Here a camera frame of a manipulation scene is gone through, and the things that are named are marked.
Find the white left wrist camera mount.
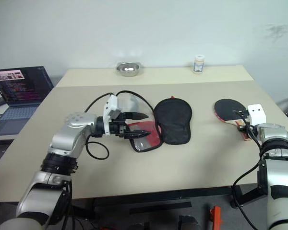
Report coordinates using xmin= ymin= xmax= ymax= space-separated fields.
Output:
xmin=102 ymin=94 xmax=122 ymax=137

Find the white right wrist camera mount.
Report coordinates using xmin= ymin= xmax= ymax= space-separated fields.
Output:
xmin=246 ymin=103 xmax=267 ymax=127

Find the black and clear paddle case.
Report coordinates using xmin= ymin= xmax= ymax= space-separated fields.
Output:
xmin=128 ymin=95 xmax=193 ymax=153

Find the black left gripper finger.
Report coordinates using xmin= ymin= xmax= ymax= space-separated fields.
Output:
xmin=126 ymin=111 xmax=149 ymax=121
xmin=124 ymin=129 xmax=152 ymax=140

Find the dark rounded grey shape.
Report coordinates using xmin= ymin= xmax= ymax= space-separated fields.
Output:
xmin=178 ymin=215 xmax=200 ymax=230

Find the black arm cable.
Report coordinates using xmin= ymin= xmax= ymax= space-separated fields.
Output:
xmin=231 ymin=115 xmax=265 ymax=230
xmin=84 ymin=90 xmax=157 ymax=160

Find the black table frame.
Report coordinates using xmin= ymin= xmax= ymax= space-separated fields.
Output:
xmin=93 ymin=184 xmax=266 ymax=212

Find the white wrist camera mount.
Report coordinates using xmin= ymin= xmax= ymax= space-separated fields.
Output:
xmin=246 ymin=103 xmax=267 ymax=127
xmin=102 ymin=94 xmax=122 ymax=137

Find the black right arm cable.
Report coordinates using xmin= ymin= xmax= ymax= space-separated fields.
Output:
xmin=231 ymin=115 xmax=265 ymax=230

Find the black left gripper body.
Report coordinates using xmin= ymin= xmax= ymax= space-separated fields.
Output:
xmin=109 ymin=110 xmax=132 ymax=139

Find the black flat strip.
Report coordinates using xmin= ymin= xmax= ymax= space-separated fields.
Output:
xmin=129 ymin=201 xmax=192 ymax=215

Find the open blue laptop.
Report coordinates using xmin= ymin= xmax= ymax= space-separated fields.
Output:
xmin=0 ymin=66 xmax=55 ymax=138

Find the orange-red tool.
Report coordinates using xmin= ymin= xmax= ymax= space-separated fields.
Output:
xmin=209 ymin=205 xmax=222 ymax=230

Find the black rubber table tennis paddle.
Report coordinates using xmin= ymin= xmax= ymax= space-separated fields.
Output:
xmin=214 ymin=98 xmax=253 ymax=142

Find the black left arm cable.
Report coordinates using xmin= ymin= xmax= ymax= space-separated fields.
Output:
xmin=84 ymin=90 xmax=157 ymax=160

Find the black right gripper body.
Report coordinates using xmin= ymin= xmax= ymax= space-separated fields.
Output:
xmin=240 ymin=113 xmax=253 ymax=132

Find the small white-lidded bottle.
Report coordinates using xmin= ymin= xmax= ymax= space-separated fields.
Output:
xmin=193 ymin=55 xmax=205 ymax=75

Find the stainless steel bowl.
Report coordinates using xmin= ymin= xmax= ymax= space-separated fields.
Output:
xmin=115 ymin=61 xmax=143 ymax=78

